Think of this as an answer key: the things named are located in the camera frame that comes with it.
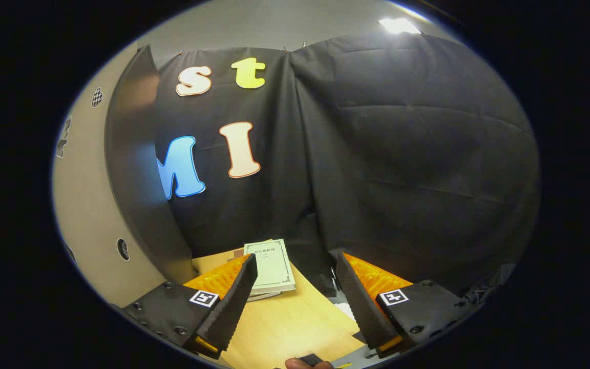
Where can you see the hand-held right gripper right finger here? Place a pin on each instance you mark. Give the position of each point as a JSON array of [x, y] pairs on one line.
[[361, 307]]

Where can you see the brown book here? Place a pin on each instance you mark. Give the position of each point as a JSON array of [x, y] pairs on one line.
[[237, 254]]

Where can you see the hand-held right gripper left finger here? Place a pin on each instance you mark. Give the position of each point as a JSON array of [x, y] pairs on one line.
[[231, 307]]

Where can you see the dark grey cabinet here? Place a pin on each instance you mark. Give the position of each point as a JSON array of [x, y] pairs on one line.
[[141, 179]]

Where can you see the black backdrop cloth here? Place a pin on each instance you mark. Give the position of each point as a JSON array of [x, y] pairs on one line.
[[402, 154]]

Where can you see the white book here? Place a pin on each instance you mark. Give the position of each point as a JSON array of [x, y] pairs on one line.
[[272, 266]]

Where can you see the small ceiling light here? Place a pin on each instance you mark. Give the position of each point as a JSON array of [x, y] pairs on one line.
[[400, 25]]

